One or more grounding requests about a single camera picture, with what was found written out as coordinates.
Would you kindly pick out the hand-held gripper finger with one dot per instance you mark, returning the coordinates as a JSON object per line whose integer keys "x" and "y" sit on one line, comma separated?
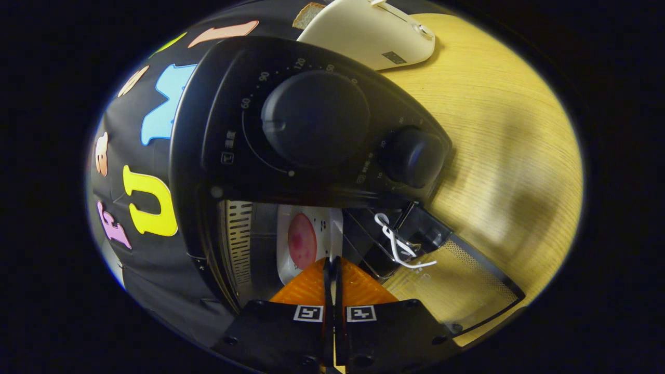
{"x": 328, "y": 291}
{"x": 337, "y": 291}

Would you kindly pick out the white square plate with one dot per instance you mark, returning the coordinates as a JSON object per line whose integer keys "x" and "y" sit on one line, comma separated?
{"x": 330, "y": 239}

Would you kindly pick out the pink ham slice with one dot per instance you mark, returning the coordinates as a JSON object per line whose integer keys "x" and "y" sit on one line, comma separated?
{"x": 302, "y": 241}

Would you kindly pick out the black toaster oven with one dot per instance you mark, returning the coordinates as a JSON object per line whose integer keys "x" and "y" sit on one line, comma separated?
{"x": 228, "y": 104}

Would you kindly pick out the white pop-up toaster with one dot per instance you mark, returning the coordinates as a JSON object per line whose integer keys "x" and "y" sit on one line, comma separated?
{"x": 363, "y": 36}

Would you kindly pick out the white zip tie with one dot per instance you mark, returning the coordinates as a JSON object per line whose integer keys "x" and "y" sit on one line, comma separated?
{"x": 393, "y": 244}

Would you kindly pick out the toasted bread slice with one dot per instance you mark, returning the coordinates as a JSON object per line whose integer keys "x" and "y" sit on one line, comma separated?
{"x": 307, "y": 14}

